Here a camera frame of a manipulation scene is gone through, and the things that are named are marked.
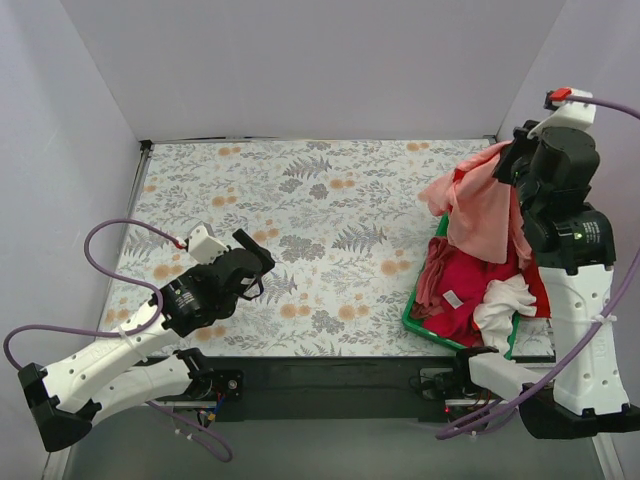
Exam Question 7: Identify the salmon pink t shirt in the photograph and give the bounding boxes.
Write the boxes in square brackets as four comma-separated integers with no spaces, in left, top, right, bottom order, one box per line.
[421,142,532,269]

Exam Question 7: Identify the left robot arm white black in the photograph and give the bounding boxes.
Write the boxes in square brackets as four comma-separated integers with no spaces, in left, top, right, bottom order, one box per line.
[18,226,275,452]

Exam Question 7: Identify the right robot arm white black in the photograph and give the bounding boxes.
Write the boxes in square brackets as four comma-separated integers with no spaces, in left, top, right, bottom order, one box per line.
[437,120,639,440]

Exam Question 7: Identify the floral patterned table mat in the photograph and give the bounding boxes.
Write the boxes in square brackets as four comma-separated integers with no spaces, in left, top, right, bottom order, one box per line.
[101,139,488,357]

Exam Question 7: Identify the red t shirt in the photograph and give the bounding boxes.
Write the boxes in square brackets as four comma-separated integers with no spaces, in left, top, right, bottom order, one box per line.
[521,254,550,318]

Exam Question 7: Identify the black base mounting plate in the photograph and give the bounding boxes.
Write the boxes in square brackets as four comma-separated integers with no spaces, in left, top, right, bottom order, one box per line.
[165,354,454,422]

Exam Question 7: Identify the white t shirt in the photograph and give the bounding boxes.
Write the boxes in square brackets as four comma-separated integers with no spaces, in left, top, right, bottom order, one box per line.
[473,274,536,356]

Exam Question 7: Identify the magenta t shirt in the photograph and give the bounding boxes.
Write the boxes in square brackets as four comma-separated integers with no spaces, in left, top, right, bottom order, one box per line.
[422,237,524,349]

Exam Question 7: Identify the dusty pink t shirt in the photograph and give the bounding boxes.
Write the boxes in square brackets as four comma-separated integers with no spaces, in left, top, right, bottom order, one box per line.
[411,236,454,320]

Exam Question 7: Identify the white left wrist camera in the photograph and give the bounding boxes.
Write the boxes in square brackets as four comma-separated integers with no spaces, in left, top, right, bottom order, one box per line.
[185,222,228,264]

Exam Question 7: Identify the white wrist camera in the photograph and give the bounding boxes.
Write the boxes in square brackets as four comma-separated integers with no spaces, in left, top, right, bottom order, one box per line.
[185,222,228,264]
[527,87,596,139]

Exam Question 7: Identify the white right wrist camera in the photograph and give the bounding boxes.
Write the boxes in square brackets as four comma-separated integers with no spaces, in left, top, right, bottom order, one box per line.
[527,87,596,139]

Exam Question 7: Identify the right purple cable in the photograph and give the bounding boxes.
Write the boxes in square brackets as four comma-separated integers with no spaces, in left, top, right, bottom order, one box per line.
[435,97,640,441]

